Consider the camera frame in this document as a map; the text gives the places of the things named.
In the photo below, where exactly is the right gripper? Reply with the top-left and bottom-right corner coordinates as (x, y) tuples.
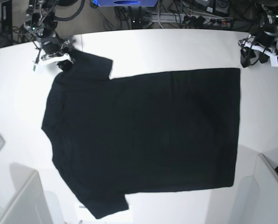
(37, 32), (70, 56)

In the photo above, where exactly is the blue box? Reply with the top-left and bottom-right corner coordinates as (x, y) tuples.
(92, 0), (158, 7)

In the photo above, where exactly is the white power strip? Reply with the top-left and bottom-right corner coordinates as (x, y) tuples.
(144, 13), (234, 26)

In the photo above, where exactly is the white partition panel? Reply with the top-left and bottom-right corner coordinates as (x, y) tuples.
(0, 170), (53, 224)

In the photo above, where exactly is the black T-shirt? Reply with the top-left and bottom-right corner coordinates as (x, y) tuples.
(42, 50), (241, 219)

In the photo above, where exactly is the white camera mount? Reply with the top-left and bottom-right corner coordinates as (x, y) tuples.
(33, 53), (73, 72)
(238, 35), (278, 68)

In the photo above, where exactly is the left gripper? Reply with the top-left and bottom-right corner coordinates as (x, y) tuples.
(250, 27), (278, 50)

